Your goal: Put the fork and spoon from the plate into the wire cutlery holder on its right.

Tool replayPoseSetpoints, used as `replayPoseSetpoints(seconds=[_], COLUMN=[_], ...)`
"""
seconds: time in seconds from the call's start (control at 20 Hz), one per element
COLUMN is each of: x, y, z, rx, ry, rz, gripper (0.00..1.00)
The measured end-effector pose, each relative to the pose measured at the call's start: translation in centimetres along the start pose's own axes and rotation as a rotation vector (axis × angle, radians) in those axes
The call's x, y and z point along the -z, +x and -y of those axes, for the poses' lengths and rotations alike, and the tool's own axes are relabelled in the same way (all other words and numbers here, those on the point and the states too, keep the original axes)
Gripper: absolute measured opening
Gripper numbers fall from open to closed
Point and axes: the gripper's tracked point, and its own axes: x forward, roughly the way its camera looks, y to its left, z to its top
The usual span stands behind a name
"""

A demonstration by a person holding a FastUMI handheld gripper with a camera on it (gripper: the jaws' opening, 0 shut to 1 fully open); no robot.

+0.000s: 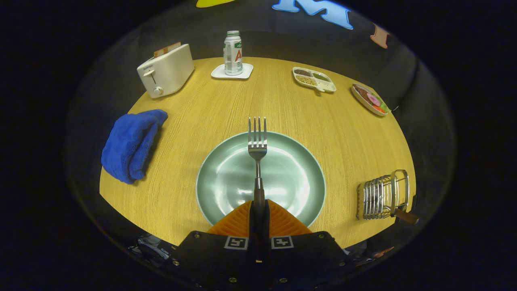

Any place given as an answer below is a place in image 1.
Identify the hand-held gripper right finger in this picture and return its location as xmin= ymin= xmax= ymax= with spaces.
xmin=258 ymin=199 xmax=352 ymax=291

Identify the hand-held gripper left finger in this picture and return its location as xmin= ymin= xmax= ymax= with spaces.
xmin=172 ymin=200 xmax=259 ymax=291

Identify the metal fork with brown handle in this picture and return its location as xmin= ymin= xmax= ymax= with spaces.
xmin=248 ymin=117 xmax=267 ymax=259

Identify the metal spoon with brown handle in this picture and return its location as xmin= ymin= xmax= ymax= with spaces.
xmin=394 ymin=208 xmax=420 ymax=225

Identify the pale green plate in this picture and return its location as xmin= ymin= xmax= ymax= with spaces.
xmin=195 ymin=131 xmax=326 ymax=228

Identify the blue towel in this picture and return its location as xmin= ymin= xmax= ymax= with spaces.
xmin=101 ymin=109 xmax=168 ymax=185

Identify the white plate of food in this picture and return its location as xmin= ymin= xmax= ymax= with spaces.
xmin=351 ymin=83 xmax=391 ymax=117

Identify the white divided bean dish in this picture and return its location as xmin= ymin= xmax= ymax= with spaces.
xmin=292 ymin=67 xmax=337 ymax=93

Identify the white square coaster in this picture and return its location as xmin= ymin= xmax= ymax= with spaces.
xmin=211 ymin=63 xmax=254 ymax=80

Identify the white toaster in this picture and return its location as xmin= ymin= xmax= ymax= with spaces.
xmin=137 ymin=43 xmax=195 ymax=99

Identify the white drink bottle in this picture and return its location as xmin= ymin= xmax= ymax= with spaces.
xmin=223 ymin=30 xmax=244 ymax=76

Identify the toasted bread slice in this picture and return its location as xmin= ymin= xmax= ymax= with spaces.
xmin=153 ymin=42 xmax=181 ymax=58

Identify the metal wire basket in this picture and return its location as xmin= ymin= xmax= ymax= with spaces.
xmin=356 ymin=169 xmax=410 ymax=221

